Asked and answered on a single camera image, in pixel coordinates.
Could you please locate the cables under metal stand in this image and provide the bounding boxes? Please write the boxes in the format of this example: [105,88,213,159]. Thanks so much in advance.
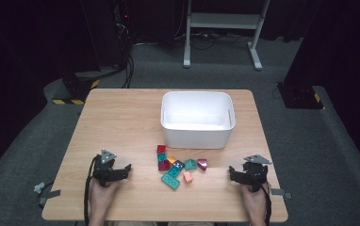
[173,30,252,51]

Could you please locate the white plastic bin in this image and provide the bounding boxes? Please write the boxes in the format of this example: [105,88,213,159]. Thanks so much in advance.
[159,90,237,150]

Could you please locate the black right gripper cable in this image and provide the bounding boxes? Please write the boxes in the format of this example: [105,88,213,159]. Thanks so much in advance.
[247,169,272,226]

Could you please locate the dark grey tape strip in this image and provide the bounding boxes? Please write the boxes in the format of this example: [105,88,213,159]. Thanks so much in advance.
[37,189,62,206]
[270,187,293,200]

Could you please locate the person's right hand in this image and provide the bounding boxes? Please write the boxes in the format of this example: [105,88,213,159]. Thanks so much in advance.
[239,183,270,218]

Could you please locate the teal rectangular toy brick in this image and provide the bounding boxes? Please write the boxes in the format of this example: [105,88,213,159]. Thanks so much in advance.
[167,165,183,179]
[160,172,181,190]

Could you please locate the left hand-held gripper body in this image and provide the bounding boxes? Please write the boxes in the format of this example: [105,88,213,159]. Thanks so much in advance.
[91,149,120,188]

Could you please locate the black floor cable bundle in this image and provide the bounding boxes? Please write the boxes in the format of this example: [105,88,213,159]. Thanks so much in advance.
[110,46,136,89]

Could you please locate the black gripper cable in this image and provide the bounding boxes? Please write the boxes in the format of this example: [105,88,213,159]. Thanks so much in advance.
[247,169,272,226]
[83,154,102,226]

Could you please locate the black stand base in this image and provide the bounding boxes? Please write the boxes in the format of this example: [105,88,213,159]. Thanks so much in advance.
[276,82,324,110]

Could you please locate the dark equipment rack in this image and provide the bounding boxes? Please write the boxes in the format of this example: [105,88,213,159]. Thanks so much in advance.
[111,0,133,69]

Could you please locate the grey metal stand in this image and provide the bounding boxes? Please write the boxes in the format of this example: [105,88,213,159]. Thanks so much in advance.
[183,0,270,72]

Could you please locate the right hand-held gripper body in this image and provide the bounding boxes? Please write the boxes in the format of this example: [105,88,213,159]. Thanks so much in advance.
[243,153,273,193]

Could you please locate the black base with striped tape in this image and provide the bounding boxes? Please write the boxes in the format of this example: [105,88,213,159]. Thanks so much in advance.
[52,71,101,106]

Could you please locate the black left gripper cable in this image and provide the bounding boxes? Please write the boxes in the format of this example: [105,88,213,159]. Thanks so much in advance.
[83,154,102,226]

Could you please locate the person's left hand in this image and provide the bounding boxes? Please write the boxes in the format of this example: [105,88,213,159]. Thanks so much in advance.
[88,182,119,216]

